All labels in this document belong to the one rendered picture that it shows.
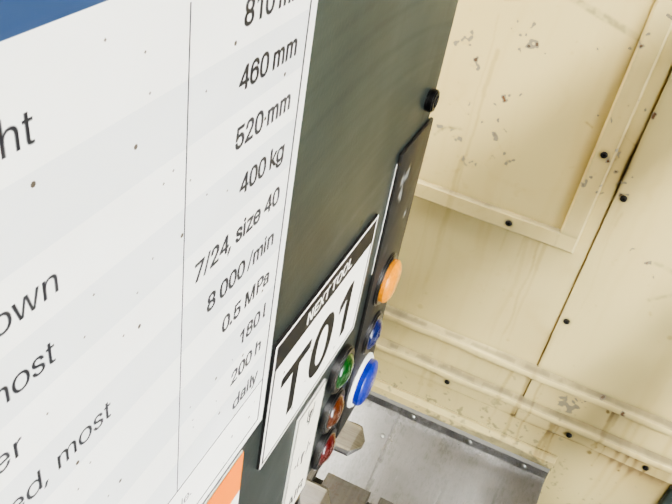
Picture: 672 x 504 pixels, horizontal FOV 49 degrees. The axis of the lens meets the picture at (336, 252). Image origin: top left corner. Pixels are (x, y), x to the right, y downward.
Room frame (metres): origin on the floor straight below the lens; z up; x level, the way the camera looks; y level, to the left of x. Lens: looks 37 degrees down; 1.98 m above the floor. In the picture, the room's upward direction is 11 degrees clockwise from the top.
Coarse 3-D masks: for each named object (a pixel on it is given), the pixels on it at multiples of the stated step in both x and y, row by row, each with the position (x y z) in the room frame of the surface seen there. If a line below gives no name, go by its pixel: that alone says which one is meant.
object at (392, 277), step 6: (396, 264) 0.31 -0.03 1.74; (390, 270) 0.30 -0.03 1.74; (396, 270) 0.31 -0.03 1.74; (390, 276) 0.30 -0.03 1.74; (396, 276) 0.31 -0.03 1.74; (384, 282) 0.30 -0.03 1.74; (390, 282) 0.30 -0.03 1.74; (396, 282) 0.31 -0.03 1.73; (384, 288) 0.30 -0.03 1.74; (390, 288) 0.30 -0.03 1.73; (384, 294) 0.30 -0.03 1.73; (390, 294) 0.30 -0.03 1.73; (378, 300) 0.30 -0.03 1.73; (384, 300) 0.30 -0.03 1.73
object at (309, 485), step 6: (306, 480) 0.54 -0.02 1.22; (306, 486) 0.53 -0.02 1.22; (312, 486) 0.54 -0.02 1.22; (318, 486) 0.54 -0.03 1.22; (306, 492) 0.53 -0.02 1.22; (312, 492) 0.53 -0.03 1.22; (318, 492) 0.53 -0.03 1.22; (324, 492) 0.53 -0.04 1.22; (300, 498) 0.52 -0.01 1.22; (306, 498) 0.52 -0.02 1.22; (312, 498) 0.52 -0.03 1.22; (318, 498) 0.52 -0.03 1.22; (324, 498) 0.52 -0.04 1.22
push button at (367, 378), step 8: (376, 360) 0.32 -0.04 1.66; (368, 368) 0.31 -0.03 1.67; (376, 368) 0.31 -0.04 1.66; (360, 376) 0.30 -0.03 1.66; (368, 376) 0.30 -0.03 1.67; (360, 384) 0.30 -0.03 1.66; (368, 384) 0.30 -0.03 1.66; (360, 392) 0.29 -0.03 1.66; (368, 392) 0.31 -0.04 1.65; (352, 400) 0.30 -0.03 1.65; (360, 400) 0.30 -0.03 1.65
